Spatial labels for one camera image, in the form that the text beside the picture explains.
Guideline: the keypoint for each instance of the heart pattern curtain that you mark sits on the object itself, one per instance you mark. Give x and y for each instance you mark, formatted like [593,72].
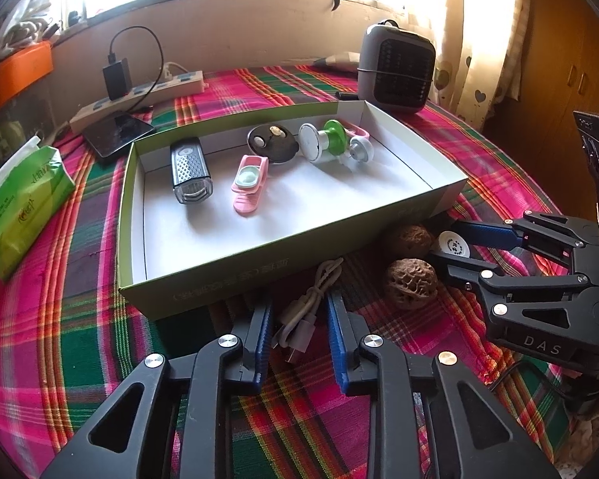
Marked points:
[479,52]

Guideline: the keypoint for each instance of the white plug in strip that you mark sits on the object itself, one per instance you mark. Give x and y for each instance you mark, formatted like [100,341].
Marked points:
[172,69]

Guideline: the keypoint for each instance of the green tissue pack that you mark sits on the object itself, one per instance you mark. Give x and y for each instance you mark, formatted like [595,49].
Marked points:
[34,184]

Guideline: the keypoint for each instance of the black charger plug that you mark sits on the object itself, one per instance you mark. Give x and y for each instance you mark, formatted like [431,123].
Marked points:
[117,79]

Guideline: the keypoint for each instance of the pink clip camera gadget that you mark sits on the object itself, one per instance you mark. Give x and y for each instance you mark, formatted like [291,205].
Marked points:
[249,183]

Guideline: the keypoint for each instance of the black round disc gadget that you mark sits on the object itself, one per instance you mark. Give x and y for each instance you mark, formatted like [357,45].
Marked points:
[274,142]

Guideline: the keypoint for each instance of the orange box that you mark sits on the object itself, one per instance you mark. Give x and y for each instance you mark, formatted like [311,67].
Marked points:
[23,69]

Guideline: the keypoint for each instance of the black smartphone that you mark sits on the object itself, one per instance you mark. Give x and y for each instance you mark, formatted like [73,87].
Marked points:
[113,136]

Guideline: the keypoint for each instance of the grey portable heater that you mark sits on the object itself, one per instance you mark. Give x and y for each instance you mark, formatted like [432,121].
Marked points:
[396,68]

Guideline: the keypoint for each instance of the white power strip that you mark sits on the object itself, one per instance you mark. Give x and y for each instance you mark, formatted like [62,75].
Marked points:
[182,85]

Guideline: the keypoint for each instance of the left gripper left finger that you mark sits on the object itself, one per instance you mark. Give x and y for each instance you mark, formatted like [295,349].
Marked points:
[172,406]

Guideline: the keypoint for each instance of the beige tool on table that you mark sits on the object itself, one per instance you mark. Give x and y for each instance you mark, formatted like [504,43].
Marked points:
[345,61]

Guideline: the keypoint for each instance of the black rectangular bike light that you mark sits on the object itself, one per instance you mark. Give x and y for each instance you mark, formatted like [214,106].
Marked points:
[191,178]

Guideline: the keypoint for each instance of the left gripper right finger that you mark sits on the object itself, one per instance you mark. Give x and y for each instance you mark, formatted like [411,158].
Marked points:
[469,433]

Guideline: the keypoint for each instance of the pink white clip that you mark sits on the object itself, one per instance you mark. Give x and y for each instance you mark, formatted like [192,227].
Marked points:
[354,130]

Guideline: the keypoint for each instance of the wooden cabinet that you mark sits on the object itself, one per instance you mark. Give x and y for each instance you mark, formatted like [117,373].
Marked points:
[560,75]

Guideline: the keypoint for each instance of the green white spool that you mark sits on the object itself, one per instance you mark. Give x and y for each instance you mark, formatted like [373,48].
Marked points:
[317,145]

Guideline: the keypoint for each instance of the walnut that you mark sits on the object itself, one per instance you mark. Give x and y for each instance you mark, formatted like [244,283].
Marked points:
[409,241]
[410,283]

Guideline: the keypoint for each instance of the green white cardboard box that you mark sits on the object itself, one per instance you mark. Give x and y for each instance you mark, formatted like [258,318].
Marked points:
[172,257]

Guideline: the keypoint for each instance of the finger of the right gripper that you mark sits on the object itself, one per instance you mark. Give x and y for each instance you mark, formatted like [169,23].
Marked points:
[542,240]
[465,273]

